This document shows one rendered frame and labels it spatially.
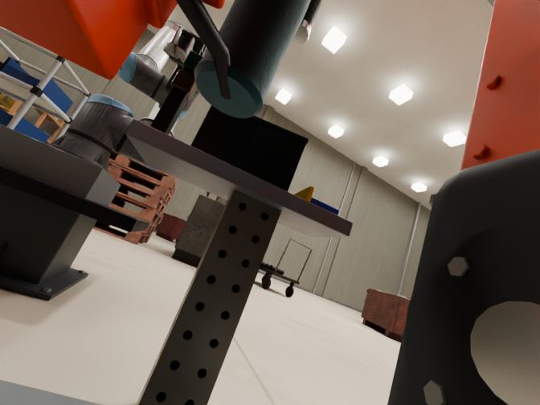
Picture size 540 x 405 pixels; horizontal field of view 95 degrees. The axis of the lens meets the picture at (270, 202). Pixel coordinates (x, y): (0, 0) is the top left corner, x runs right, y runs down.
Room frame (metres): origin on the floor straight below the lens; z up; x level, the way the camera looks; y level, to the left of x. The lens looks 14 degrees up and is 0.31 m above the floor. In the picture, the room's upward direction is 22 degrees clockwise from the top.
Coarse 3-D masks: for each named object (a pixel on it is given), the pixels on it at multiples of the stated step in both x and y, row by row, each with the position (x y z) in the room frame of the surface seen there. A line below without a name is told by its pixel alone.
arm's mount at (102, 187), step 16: (0, 128) 0.68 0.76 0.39; (0, 144) 0.69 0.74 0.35; (16, 144) 0.70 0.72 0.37; (32, 144) 0.71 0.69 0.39; (0, 160) 0.69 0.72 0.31; (16, 160) 0.70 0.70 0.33; (32, 160) 0.71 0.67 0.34; (48, 160) 0.72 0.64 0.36; (64, 160) 0.73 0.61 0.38; (80, 160) 0.74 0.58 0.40; (32, 176) 0.72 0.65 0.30; (48, 176) 0.73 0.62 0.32; (64, 176) 0.74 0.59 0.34; (80, 176) 0.75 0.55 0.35; (96, 176) 0.76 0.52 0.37; (80, 192) 0.76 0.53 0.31; (96, 192) 0.83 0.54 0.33; (112, 192) 1.02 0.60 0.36
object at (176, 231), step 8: (168, 216) 6.95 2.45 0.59; (160, 224) 7.05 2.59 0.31; (168, 224) 6.84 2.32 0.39; (176, 224) 6.72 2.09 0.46; (184, 224) 6.91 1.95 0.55; (160, 232) 7.12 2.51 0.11; (168, 232) 6.74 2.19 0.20; (176, 232) 6.81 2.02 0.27; (168, 240) 6.81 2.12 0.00; (176, 240) 7.76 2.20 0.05
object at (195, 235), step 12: (204, 204) 3.01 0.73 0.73; (216, 204) 3.03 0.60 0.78; (192, 216) 3.00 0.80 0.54; (204, 216) 3.02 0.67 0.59; (216, 216) 3.04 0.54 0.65; (192, 228) 3.01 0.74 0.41; (204, 228) 3.03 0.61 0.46; (180, 240) 3.00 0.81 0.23; (192, 240) 3.02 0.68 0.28; (204, 240) 3.04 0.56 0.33; (180, 252) 3.12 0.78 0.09; (192, 252) 3.03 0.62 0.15; (192, 264) 3.15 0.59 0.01
